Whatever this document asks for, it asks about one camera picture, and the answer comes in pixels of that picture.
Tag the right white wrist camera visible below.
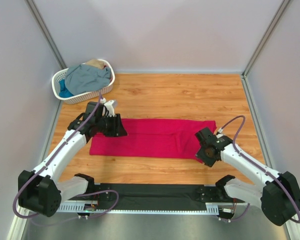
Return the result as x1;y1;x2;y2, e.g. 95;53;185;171
215;127;224;138

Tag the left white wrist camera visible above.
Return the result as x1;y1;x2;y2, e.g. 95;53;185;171
100;98;118;117

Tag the beige garment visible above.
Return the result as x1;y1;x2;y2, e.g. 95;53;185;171
84;58;106;69

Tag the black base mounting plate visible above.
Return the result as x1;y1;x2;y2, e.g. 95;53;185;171
93;183;243;208

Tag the grey blue shirt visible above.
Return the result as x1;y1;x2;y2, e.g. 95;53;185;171
64;64;112;96

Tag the bright blue garment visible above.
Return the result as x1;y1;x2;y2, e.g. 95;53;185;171
58;79;74;98

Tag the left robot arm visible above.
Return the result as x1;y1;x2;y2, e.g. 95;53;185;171
12;99;128;218

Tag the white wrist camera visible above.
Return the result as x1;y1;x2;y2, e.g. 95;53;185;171
215;127;224;138
100;98;118;117

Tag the left aluminium corner post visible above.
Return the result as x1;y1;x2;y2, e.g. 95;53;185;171
24;0;67;69

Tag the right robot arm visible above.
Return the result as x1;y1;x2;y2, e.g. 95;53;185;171
195;127;300;226

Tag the slotted grey cable duct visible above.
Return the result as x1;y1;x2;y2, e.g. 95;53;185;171
57;201;235;216

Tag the purple cable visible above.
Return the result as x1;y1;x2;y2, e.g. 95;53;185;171
12;92;103;220
218;115;300;224

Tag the aluminium corner post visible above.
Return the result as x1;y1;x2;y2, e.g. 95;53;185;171
24;0;67;69
241;0;292;78

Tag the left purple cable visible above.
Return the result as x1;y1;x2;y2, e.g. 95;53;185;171
12;92;103;220

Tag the aluminium frame rail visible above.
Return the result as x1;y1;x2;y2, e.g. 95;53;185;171
240;74;273;167

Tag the white plastic laundry basket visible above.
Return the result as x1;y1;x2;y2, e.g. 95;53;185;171
51;59;116;105

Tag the right aluminium corner post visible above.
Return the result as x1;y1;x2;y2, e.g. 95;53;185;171
241;0;292;78

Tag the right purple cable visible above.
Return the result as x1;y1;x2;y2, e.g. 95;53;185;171
218;115;300;224

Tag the red t shirt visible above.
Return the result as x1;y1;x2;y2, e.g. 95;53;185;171
89;118;217;160

